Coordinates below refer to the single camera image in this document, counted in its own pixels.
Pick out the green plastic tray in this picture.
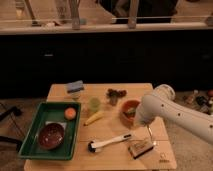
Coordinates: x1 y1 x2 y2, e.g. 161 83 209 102
19 102 81 160

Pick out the dark grape bunch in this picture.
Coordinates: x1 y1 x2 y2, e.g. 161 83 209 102
106 89 127 106

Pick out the blue sponge block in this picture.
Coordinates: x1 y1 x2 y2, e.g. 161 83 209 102
66 80 84 93

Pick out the light green cup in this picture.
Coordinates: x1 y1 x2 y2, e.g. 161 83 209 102
88 97 101 113

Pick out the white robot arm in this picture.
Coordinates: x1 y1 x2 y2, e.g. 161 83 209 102
133 84 213 145

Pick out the white cloth in tray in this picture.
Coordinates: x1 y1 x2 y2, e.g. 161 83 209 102
45 121 67 131

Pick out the wooden block brush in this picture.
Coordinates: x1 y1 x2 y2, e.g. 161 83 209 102
128 138 154 159

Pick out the yellow banana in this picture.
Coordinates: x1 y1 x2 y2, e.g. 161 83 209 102
84 111 104 126

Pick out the orange round fruit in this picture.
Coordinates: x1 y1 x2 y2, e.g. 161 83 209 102
64 108 76 120

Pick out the dark red bowl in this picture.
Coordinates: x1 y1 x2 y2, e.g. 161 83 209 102
38 125 65 150

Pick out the metal fork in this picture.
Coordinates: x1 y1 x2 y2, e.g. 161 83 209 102
147 125 156 146

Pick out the green pepper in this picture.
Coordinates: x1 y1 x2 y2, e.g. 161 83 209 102
126 107 136 116

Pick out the black chair base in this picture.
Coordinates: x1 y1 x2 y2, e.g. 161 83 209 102
0 105 25 151

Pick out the orange bowl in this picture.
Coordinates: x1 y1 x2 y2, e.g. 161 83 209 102
120 100 140 128

